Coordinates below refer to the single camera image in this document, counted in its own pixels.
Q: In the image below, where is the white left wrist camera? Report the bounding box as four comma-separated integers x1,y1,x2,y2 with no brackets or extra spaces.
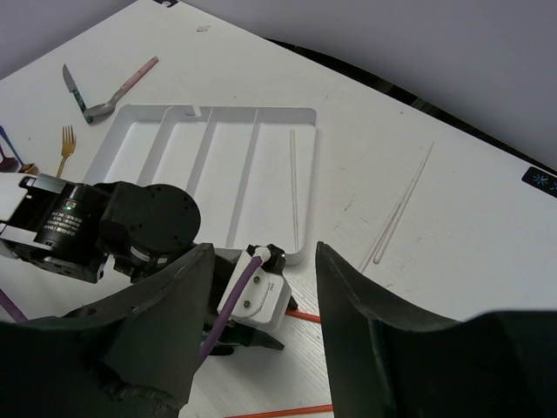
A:
217,245,292,333

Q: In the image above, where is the gold fork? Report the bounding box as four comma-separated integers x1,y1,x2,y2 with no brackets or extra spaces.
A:
56,125,77,178

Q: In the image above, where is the right blue table sticker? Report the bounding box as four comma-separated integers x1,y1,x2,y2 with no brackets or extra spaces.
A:
521,166,557,196

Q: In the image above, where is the blue table sticker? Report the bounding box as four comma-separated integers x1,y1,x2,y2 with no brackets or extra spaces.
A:
157,0,178,8
521,166,557,196

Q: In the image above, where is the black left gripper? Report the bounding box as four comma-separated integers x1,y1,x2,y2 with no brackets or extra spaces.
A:
89,181,258,347

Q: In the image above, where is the orange chopstick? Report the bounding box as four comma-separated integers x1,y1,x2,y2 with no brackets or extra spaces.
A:
227,404,333,418
285,309,321,324

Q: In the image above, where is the white chopstick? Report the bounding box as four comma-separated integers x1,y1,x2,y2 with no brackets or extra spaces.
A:
289,129,299,252
372,142,434,265

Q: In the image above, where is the pink-handled steel spoon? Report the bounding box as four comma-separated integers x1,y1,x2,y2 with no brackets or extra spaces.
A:
84,57,159,119

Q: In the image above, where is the iridescent blue-handled spoon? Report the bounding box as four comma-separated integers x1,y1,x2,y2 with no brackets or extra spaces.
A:
19,163,40,175

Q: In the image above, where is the green-handled steel knife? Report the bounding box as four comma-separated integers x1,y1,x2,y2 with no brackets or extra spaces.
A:
62,64,93,124

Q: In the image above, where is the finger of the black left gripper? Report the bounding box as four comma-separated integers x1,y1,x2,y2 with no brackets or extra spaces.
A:
211,323,285,355

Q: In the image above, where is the left blue table sticker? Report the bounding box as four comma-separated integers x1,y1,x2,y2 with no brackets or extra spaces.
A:
157,0,178,8

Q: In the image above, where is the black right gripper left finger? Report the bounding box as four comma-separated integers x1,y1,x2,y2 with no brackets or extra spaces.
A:
1,244,215,417

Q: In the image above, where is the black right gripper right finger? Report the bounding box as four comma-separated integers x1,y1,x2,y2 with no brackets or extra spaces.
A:
315,242,556,417

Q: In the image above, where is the white divided cutlery tray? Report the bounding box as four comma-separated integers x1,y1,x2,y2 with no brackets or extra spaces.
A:
84,104,317,265

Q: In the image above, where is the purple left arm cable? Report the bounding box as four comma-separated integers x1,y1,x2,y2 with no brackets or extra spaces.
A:
0,252,271,371

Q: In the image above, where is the iridescent purple spoon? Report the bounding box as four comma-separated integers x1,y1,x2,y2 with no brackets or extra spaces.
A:
0,126,23,172

